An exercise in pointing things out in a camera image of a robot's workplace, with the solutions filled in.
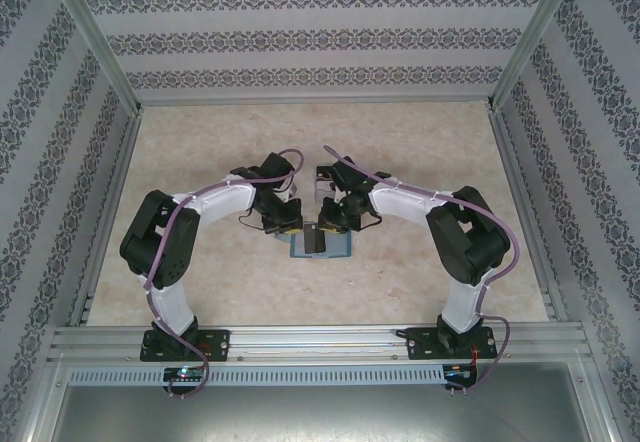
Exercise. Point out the black VIP card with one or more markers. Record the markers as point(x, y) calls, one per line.
point(314, 239)

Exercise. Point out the blue leather card holder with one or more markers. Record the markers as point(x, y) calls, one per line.
point(337, 249)

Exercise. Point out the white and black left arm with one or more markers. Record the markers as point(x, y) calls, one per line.
point(165, 307)

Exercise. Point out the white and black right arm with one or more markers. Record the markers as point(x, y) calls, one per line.
point(462, 307)

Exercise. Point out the controller board with lights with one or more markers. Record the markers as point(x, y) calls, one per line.
point(460, 372)
point(185, 373)

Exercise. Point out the metal sheet panel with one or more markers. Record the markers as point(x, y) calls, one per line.
point(320, 412)

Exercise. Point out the aluminium mounting rail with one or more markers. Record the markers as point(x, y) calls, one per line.
point(320, 342)

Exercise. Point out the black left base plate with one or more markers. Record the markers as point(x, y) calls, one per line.
point(220, 344)

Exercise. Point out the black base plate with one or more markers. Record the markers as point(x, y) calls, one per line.
point(220, 344)
point(420, 344)

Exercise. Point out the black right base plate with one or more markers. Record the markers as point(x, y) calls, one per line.
point(420, 344)

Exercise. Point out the aluminium side rail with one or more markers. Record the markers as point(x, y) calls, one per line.
point(105, 217)
point(510, 162)

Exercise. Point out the aluminium frame post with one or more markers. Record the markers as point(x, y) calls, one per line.
point(90, 32)
point(540, 32)

